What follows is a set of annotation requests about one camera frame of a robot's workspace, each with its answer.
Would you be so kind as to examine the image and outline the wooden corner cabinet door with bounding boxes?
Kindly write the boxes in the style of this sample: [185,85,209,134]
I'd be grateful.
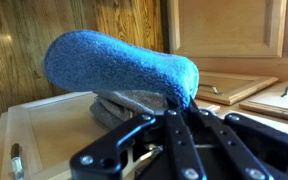
[239,81,288,120]

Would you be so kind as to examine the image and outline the metal cabinet door handle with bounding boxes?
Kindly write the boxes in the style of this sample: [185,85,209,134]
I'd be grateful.
[11,143,24,180]

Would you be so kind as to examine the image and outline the grey towel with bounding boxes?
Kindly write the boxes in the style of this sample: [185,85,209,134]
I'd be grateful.
[89,91,168,129]

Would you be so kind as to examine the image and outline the blue towel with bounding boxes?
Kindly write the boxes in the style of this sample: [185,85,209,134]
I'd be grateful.
[44,30,199,108]

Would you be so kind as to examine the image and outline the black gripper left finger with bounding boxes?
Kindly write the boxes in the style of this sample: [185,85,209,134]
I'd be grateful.
[70,110,206,180]

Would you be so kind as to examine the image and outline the wooden adjacent cabinet door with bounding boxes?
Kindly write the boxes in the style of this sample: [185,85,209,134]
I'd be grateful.
[196,71,278,105]

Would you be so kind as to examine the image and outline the metal adjacent door handle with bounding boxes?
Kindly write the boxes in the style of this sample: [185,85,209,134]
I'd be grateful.
[198,84,223,95]

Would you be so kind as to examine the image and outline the wooden cabinet door under towel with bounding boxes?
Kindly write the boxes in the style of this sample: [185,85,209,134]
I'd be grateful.
[0,91,222,180]

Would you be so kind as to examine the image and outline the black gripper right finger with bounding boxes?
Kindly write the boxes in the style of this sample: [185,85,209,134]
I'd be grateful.
[185,102,288,180]

